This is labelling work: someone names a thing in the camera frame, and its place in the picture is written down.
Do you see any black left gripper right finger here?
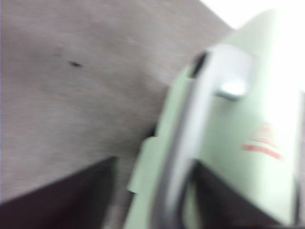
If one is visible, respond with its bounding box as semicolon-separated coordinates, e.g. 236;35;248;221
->
192;160;300;229

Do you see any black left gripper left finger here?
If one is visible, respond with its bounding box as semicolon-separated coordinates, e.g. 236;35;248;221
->
0;156;117;229

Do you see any mint green sandwich maker lid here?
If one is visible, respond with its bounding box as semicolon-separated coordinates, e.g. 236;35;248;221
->
123;4;305;229

